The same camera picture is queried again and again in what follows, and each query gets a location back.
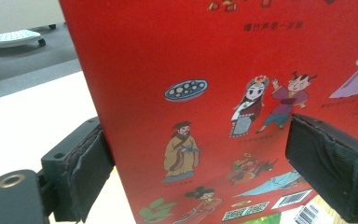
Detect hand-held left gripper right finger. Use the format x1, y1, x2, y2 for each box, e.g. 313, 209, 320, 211
284, 113, 358, 224

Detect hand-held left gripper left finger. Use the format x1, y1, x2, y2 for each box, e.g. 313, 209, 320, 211
40, 116, 116, 224

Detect red picture book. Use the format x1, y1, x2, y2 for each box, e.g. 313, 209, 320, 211
59, 0, 358, 224

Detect white wheeled platform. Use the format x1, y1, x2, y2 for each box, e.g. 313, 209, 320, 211
0, 29, 47, 54

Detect white cabinet with castor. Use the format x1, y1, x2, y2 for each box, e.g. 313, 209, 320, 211
0, 0, 67, 37

